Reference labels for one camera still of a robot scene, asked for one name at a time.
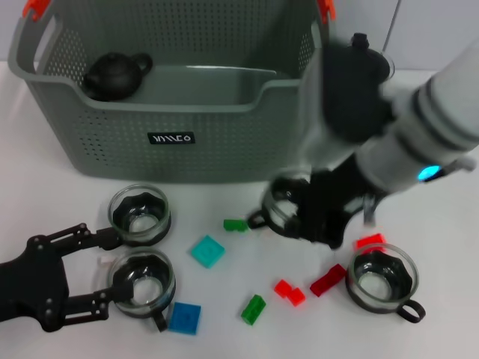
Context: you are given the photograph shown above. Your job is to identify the bright red toy brick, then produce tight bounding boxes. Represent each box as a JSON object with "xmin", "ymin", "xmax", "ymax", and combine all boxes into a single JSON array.
[{"xmin": 353, "ymin": 232, "xmax": 386, "ymax": 255}]

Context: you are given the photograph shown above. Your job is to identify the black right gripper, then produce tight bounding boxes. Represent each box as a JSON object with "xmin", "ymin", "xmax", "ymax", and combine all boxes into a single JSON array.
[{"xmin": 269, "ymin": 149, "xmax": 375, "ymax": 251}]

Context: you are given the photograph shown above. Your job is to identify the glass teacup with black sleeve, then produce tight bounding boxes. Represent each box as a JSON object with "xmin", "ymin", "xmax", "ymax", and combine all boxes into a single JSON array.
[
  {"xmin": 346, "ymin": 242, "xmax": 427, "ymax": 323},
  {"xmin": 107, "ymin": 183, "xmax": 172, "ymax": 248},
  {"xmin": 107, "ymin": 248, "xmax": 177, "ymax": 333},
  {"xmin": 246, "ymin": 170, "xmax": 317, "ymax": 240}
]

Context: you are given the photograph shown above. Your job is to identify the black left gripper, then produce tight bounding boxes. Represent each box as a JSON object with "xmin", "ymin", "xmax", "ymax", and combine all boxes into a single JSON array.
[{"xmin": 0, "ymin": 223, "xmax": 136, "ymax": 334}]

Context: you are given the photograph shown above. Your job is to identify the green rectangular toy brick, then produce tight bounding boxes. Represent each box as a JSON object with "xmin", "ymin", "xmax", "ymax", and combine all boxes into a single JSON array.
[{"xmin": 240, "ymin": 294, "xmax": 266, "ymax": 325}]

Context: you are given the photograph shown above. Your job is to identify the green notched toy brick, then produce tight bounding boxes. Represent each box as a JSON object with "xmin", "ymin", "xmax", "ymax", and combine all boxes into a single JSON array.
[{"xmin": 223, "ymin": 218, "xmax": 248, "ymax": 233}]

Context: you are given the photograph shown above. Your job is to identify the blue square toy plate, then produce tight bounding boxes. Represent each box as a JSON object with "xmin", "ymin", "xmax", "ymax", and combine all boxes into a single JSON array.
[{"xmin": 168, "ymin": 301, "xmax": 202, "ymax": 336}]

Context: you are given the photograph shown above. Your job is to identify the teal square toy plate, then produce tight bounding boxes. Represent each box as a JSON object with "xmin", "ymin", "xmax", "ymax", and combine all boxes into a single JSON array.
[{"xmin": 189, "ymin": 234, "xmax": 226, "ymax": 269}]

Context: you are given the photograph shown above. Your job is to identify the dark red long toy brick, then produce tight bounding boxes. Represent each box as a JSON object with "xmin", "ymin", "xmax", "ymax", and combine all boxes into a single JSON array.
[{"xmin": 309, "ymin": 263, "xmax": 347, "ymax": 297}]

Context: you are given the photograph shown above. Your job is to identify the grey perforated storage basket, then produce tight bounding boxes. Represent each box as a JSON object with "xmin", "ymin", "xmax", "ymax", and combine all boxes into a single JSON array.
[{"xmin": 7, "ymin": 0, "xmax": 338, "ymax": 184}]

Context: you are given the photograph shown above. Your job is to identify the dark clay teapot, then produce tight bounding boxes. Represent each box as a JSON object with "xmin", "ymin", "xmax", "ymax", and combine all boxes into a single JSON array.
[{"xmin": 82, "ymin": 52, "xmax": 153, "ymax": 102}]

